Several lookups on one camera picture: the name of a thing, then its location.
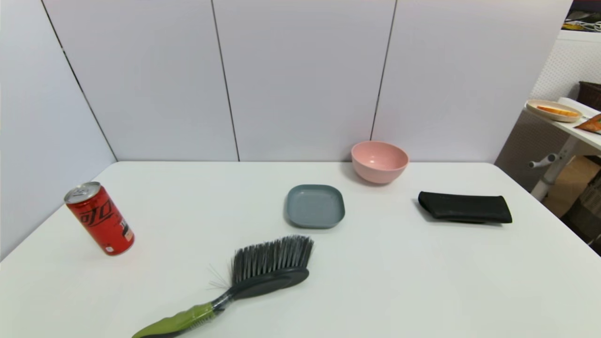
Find brush with green handle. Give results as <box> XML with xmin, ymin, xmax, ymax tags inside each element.
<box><xmin>132</xmin><ymin>235</ymin><xmax>315</xmax><ymax>338</ymax></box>

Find gray square plate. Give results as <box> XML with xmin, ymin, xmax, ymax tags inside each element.
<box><xmin>286</xmin><ymin>184</ymin><xmax>346</xmax><ymax>229</ymax></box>

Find pink bowl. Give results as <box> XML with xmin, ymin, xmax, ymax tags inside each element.
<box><xmin>351</xmin><ymin>140</ymin><xmax>409</xmax><ymax>184</ymax></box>

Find black pouch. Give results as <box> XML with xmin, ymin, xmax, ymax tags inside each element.
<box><xmin>418</xmin><ymin>191</ymin><xmax>513</xmax><ymax>224</ymax></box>

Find red soda can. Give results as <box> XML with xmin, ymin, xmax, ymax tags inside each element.
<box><xmin>64</xmin><ymin>182</ymin><xmax>135</xmax><ymax>256</ymax></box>

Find beige plate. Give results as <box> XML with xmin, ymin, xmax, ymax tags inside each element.
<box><xmin>526</xmin><ymin>100</ymin><xmax>584</xmax><ymax>123</ymax></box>

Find orange food slice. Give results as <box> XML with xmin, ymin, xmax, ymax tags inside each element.
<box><xmin>537</xmin><ymin>105</ymin><xmax>580</xmax><ymax>117</ymax></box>

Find cardboard box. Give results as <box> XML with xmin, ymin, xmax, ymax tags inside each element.
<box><xmin>545</xmin><ymin>155</ymin><xmax>601</xmax><ymax>217</ymax></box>

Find white side table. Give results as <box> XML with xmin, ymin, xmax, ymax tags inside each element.
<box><xmin>524</xmin><ymin>97</ymin><xmax>601</xmax><ymax>202</ymax></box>

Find orange snack bag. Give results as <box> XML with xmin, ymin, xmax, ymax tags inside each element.
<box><xmin>574</xmin><ymin>114</ymin><xmax>601</xmax><ymax>135</ymax></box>

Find dark brown basket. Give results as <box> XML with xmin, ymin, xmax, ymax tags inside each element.
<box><xmin>577</xmin><ymin>81</ymin><xmax>601</xmax><ymax>111</ymax></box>

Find white cables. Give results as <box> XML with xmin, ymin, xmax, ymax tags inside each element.
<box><xmin>563</xmin><ymin>19</ymin><xmax>601</xmax><ymax>32</ymax></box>

